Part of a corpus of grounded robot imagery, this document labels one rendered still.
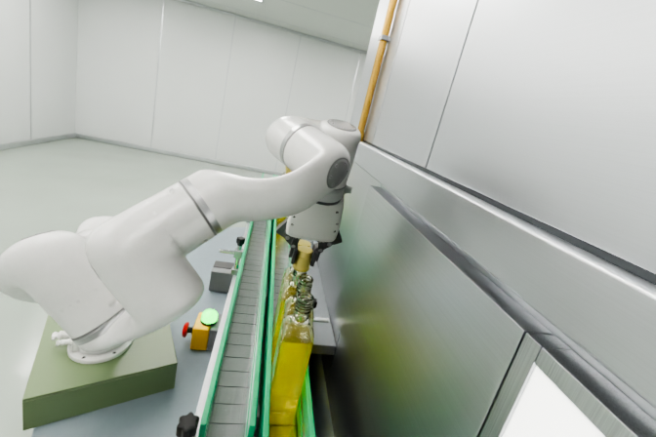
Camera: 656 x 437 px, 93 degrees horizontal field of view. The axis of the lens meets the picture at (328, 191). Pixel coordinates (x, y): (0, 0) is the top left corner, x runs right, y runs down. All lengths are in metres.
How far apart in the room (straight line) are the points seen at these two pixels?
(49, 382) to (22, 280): 0.42
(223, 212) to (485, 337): 0.31
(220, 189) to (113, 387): 0.60
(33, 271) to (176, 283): 0.16
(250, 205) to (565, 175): 0.33
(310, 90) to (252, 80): 1.11
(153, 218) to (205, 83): 6.09
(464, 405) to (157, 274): 0.35
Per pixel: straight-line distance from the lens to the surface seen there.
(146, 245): 0.40
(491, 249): 0.36
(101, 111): 7.08
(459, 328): 0.39
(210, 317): 0.97
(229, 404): 0.75
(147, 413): 0.91
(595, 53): 0.38
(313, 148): 0.42
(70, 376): 0.91
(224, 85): 6.39
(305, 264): 0.66
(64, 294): 0.50
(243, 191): 0.39
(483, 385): 0.37
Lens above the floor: 1.45
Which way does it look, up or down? 14 degrees down
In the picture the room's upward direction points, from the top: 13 degrees clockwise
